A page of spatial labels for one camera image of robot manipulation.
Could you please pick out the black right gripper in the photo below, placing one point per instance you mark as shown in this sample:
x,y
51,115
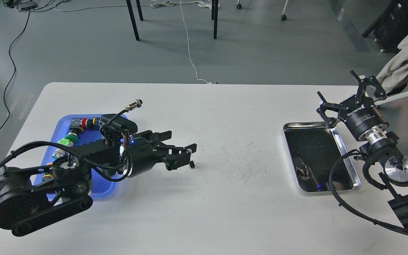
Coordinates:
x,y
363,118

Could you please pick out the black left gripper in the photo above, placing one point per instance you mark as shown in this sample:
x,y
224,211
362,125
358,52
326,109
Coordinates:
x,y
143,156

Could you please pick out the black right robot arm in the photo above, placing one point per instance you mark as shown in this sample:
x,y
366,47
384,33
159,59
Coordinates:
x,y
384,165

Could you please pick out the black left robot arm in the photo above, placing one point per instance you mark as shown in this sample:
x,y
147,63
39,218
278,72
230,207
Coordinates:
x,y
36,197

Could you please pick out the beige cloth on chair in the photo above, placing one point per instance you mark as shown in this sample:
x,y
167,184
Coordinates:
x,y
394,76

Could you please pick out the shiny metal tray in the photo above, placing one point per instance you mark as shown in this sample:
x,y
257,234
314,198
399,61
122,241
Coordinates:
x,y
313,149

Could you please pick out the blue plastic tray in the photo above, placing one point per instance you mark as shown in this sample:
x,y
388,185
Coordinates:
x,y
100,187

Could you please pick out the black cabinet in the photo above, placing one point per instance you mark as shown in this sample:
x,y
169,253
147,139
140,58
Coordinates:
x,y
391,27

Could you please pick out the black table leg left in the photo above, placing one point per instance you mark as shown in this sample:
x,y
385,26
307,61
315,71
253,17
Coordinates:
x,y
132,16

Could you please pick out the black table leg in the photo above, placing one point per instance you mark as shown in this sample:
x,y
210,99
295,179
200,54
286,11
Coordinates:
x,y
132,16
214,16

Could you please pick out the black table leg right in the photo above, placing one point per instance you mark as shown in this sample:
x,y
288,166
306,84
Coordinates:
x,y
214,16

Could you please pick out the red push button switch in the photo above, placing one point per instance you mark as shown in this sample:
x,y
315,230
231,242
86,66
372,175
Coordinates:
x,y
82,124

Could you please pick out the green push button switch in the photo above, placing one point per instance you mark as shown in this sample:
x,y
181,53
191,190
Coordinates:
x,y
72,137

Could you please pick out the yellow push button switch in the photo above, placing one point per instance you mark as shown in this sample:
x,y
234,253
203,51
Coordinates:
x,y
47,174

